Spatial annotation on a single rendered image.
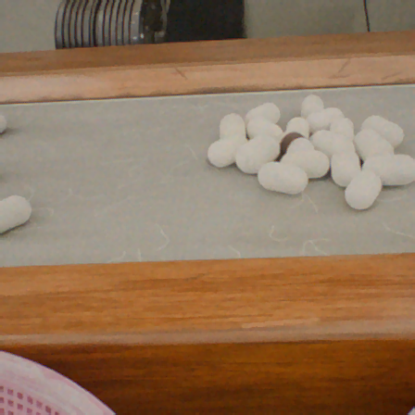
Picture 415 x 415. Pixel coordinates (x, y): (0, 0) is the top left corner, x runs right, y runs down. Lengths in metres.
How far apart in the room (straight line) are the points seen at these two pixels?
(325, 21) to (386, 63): 1.96
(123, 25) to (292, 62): 0.29
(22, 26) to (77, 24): 1.82
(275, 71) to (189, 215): 0.25
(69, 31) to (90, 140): 0.35
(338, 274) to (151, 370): 0.09
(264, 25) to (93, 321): 2.30
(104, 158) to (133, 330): 0.23
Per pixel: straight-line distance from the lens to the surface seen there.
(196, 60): 0.57
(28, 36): 2.62
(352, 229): 0.33
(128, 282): 0.25
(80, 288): 0.26
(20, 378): 0.22
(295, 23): 2.51
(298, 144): 0.39
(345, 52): 0.58
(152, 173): 0.40
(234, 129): 0.42
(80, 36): 0.79
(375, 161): 0.37
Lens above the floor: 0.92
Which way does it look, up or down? 30 degrees down
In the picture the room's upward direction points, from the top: 4 degrees counter-clockwise
